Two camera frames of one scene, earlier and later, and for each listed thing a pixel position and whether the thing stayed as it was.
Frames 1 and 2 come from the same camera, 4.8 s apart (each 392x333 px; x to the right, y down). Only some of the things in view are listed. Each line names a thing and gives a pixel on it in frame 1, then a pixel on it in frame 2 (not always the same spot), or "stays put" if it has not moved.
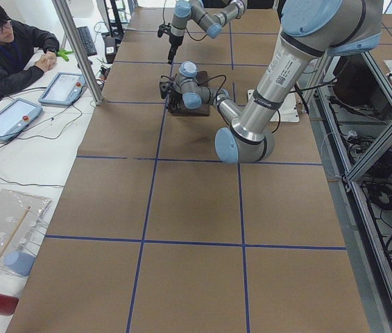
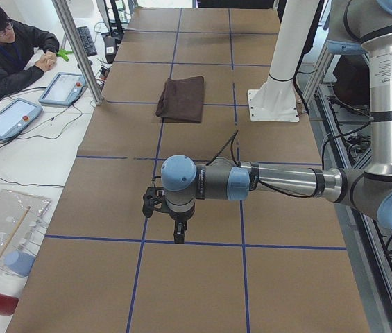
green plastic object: (63, 53) stays put
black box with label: (109, 48) stays put
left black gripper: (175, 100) -> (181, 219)
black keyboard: (87, 40) stays put
